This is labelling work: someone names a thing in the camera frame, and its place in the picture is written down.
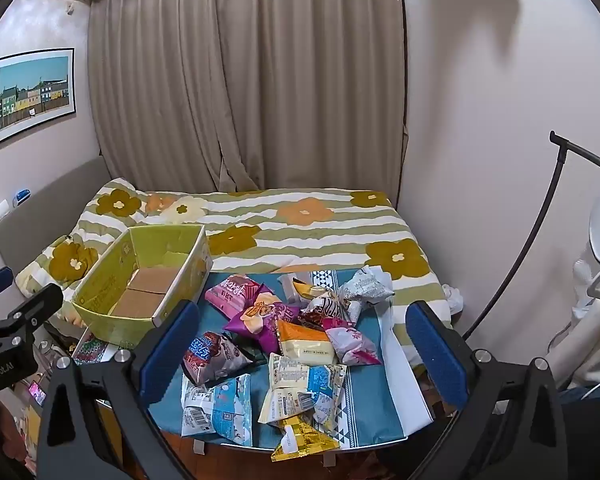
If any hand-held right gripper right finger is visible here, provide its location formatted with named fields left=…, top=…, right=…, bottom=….
left=405, top=301, right=568, bottom=480

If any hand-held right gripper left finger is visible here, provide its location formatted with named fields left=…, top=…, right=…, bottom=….
left=35, top=300, right=201, bottom=480

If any brown snack packet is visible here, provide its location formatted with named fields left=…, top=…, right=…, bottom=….
left=182, top=331, right=254, bottom=387

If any yellow cardboard box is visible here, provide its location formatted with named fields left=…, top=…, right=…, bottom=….
left=71, top=224, right=214, bottom=348

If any white and blue snack packet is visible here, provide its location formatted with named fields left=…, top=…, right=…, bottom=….
left=258, top=352, right=349, bottom=434
left=181, top=374, right=254, bottom=447

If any dark green snack packet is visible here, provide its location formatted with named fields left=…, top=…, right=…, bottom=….
left=234, top=341, right=269, bottom=362

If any pink and white snack packet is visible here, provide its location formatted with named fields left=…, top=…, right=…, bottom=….
left=322, top=317, right=383, bottom=366

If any purple snack packet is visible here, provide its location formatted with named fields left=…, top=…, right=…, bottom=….
left=223, top=285, right=302, bottom=354

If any silver grey snack packet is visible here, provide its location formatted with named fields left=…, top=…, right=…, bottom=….
left=339, top=266, right=396, bottom=324

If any dark striped snack packet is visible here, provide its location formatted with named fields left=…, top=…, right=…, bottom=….
left=300, top=292, right=351, bottom=329

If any orange and cream snack packet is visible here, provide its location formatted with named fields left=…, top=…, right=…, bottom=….
left=276, top=320, right=337, bottom=365

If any yellow and white snack packet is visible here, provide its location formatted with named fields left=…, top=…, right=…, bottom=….
left=292, top=277, right=327, bottom=302

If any gold snack packet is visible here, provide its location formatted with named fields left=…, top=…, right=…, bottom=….
left=271, top=412, right=341, bottom=462

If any crumpled white tissue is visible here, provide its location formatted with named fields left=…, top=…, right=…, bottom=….
left=440, top=283, right=464, bottom=317

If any floral pillow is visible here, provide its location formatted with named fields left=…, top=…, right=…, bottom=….
left=82, top=177, right=151, bottom=233
left=15, top=234, right=102, bottom=302

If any patterned printed box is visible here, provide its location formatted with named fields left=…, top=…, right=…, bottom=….
left=72, top=332, right=117, bottom=367

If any blue patterned table mat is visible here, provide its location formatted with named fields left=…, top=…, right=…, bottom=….
left=147, top=267, right=436, bottom=457

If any grey headboard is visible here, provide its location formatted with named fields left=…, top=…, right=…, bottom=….
left=0, top=157, right=107, bottom=288

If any white cloth bundle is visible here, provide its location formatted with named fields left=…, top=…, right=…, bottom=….
left=545, top=259, right=600, bottom=392

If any floral striped blanket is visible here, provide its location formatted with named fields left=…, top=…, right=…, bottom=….
left=77, top=187, right=453, bottom=333

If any black lamp pole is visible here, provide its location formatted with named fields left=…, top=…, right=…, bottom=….
left=461, top=130, right=600, bottom=342

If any beige curtain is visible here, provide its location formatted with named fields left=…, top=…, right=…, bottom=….
left=87, top=0, right=411, bottom=194

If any wall poster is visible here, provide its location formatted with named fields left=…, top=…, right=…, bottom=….
left=0, top=48, right=76, bottom=150

